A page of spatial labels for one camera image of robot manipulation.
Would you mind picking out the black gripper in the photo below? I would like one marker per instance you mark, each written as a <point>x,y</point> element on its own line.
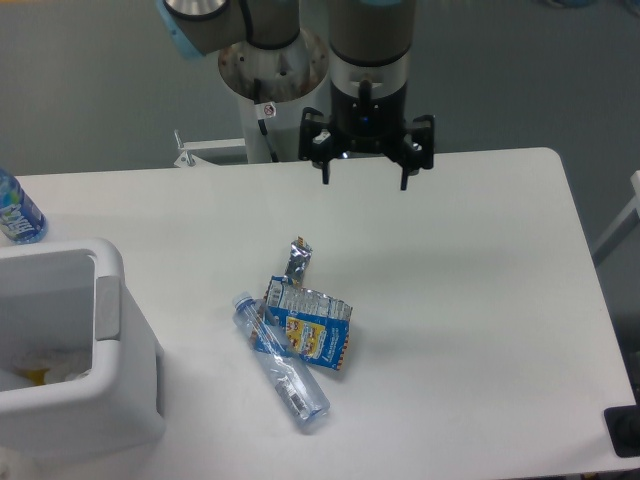
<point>375,127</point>

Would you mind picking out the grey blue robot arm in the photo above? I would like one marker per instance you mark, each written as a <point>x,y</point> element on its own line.
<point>369,42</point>

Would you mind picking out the blue snack wrapper bag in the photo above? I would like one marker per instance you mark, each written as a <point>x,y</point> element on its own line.
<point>305,321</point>

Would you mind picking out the trash inside the can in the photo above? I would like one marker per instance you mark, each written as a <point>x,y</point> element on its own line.
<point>46,367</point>

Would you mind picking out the small silver foil wrapper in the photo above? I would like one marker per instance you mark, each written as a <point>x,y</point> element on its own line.
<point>299,259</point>

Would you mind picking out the black clamp at table edge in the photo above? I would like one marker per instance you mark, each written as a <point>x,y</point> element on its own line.
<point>623,427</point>

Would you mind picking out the white plastic trash can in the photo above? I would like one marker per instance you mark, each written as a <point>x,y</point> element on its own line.
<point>72,295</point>

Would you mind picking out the white frame at right edge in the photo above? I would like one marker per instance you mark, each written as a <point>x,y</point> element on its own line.
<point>620,228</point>

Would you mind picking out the blue labelled drink bottle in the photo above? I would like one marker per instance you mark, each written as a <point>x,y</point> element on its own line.
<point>22,222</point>

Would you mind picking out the white pedestal base bracket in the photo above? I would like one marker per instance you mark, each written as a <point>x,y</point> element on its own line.
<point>224,152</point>

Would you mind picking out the clear crushed water bottle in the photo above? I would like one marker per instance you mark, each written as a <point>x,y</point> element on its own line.
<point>287,373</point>

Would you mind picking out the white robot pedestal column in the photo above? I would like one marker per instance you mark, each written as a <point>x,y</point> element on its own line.
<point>272,87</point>

